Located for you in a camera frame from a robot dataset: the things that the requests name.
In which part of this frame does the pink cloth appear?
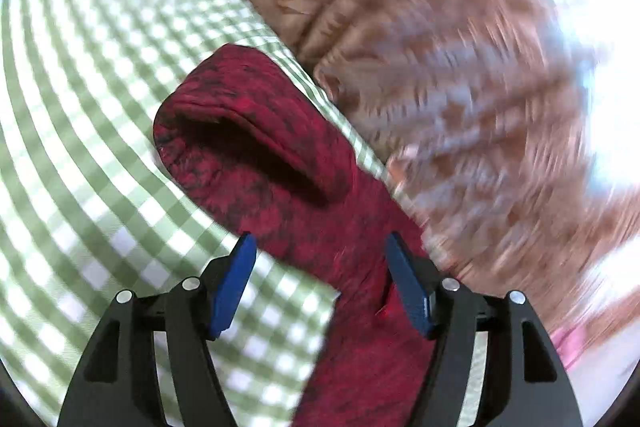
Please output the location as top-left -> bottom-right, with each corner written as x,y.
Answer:
550,322 -> 597,371

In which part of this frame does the green white checkered cloth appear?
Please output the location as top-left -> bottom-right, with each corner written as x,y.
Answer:
0,0 -> 490,427

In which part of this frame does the dark red knitted sweater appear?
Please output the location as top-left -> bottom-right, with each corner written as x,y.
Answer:
153,44 -> 433,426

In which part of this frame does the brown floral curtain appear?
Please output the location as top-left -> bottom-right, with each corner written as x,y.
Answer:
250,0 -> 639,346

